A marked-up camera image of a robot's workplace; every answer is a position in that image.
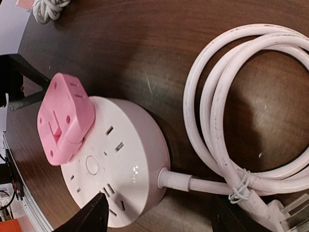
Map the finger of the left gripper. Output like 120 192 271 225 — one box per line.
0 54 51 111

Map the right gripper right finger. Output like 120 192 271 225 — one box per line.
211 195 253 232

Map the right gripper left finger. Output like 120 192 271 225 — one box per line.
55 192 109 232

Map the pink round power strip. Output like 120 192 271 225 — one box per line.
61 97 170 228

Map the pink plug adapter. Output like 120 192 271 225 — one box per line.
37 73 95 166

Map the pink coiled power cable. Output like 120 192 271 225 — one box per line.
158 23 309 232

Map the white coiled cable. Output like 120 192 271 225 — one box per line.
32 0 70 25

